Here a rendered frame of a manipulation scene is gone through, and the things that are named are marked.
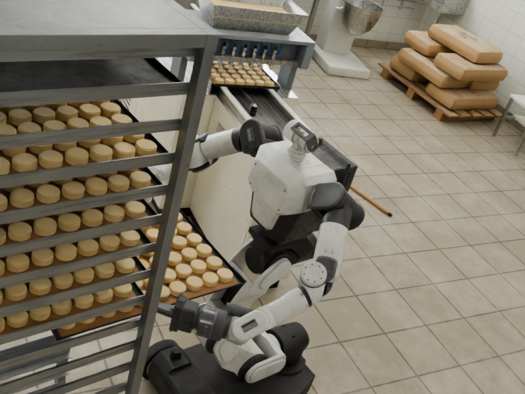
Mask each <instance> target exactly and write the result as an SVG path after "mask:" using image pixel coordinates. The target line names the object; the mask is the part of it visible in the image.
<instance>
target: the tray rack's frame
mask: <svg viewBox="0 0 525 394"><path fill-rule="evenodd" d="M201 29H212V28H210V27H209V26H207V25H206V24H205V23H203V22H202V21H201V20H200V19H198V18H197V17H196V16H194V15H193V14H191V13H190V12H188V11H187V10H186V9H185V8H184V7H182V6H181V5H179V4H178V3H176V2H175V1H174V0H0V52H6V51H50V50H93V49H137V48H204V47H205V43H206V38H207V34H206V33H205V32H204V31H203V30H201Z"/></svg>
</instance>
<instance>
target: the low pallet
mask: <svg viewBox="0 0 525 394"><path fill-rule="evenodd" d="M378 65H379V66H381V67H382V68H383V70H382V72H381V75H380V76H381V77H383V78H384V79H385V80H393V81H401V82H402V83H403V84H405V85H406V86H407V87H409V88H408V91H407V92H406V94H405V95H406V96H407V97H409V98H410V99H422V100H426V101H428V102H429V103H430V104H431V105H433V106H434V107H436V110H435V113H434V115H433V117H435V118H436V119H437V120H439V121H462V120H494V118H495V117H501V116H502V113H500V112H499V111H498V110H496V109H494V108H493V109H449V108H447V107H446V106H444V105H443V104H441V103H440V102H439V101H438V100H436V99H435V98H433V97H432V96H430V95H428V94H427V92H426V87H427V85H428V84H429V83H430V82H419V81H409V80H408V79H407V78H405V77H403V76H402V75H401V74H400V73H399V72H397V71H396V70H394V69H393V68H391V66H390V65H389V64H387V63H378ZM414 83H415V84H414ZM417 85H418V86H417Z"/></svg>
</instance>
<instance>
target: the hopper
mask: <svg viewBox="0 0 525 394"><path fill-rule="evenodd" d="M198 2H199V5H200V9H201V12H202V16H203V17H204V18H205V20H206V21H207V22H208V23H209V24H210V25H211V26H212V27H214V28H222V29H231V30H246V31H255V32H263V33H271V34H287V35H289V34H290V33H292V32H293V31H294V30H295V29H296V28H297V27H298V26H299V25H300V24H301V23H302V22H303V21H305V20H306V19H307V18H308V17H309V15H308V14H307V13H306V12H304V11H303V10H302V9H300V8H299V7H298V6H297V5H296V4H295V3H293V2H292V1H291V0H198Z"/></svg>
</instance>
